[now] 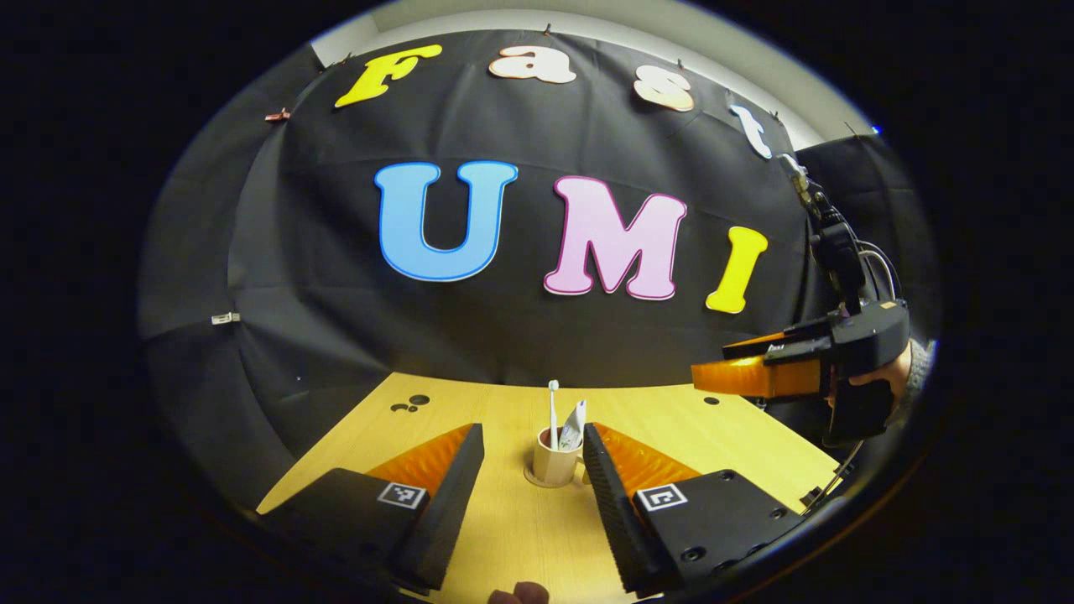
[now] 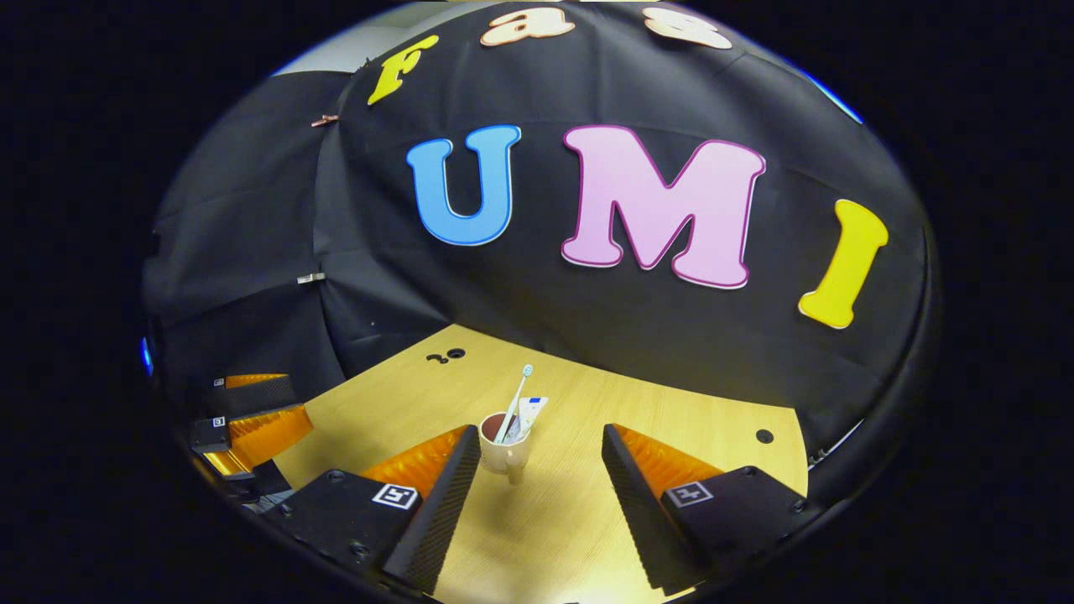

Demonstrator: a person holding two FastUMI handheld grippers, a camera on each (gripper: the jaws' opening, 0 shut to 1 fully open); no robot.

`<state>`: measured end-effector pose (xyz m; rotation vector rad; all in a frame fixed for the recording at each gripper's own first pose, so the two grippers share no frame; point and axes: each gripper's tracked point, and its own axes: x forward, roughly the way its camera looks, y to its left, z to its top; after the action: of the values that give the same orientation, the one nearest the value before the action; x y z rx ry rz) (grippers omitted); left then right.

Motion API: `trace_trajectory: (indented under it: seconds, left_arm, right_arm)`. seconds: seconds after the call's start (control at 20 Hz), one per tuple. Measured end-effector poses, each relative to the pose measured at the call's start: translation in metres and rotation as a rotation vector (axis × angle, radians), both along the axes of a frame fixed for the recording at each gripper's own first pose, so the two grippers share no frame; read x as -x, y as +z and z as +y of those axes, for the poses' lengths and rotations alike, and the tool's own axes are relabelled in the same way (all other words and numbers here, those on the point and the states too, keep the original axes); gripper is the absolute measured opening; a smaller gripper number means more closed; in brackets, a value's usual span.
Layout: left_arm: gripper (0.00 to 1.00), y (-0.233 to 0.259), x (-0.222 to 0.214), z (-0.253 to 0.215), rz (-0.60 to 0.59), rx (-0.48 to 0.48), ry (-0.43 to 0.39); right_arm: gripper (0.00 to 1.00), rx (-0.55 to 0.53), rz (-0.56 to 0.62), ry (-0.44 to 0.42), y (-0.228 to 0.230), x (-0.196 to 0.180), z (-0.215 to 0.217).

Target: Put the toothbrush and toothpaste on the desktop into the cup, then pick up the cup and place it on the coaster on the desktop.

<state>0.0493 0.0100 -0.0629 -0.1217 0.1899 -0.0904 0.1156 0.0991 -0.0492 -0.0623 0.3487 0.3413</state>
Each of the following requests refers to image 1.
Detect black backdrop cloth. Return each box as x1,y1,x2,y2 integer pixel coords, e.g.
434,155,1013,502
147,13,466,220
138,29,936,513

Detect white toothpaste tube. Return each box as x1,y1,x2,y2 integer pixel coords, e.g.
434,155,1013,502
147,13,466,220
558,399,587,452

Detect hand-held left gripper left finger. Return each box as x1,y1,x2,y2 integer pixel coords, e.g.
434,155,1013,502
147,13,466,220
256,422,486,595

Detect beige cup with handle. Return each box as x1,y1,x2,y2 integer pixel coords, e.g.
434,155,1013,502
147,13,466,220
532,425,590,486

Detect white cable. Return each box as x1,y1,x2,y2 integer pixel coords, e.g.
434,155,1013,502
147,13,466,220
858,241,903,301

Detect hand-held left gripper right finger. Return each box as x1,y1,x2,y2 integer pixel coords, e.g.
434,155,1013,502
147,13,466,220
582,422,805,598

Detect round brown coaster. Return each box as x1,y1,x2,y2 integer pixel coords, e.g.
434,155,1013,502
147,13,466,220
523,466,588,490

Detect wooden desktop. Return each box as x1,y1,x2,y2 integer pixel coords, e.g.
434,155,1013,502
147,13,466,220
256,372,842,604

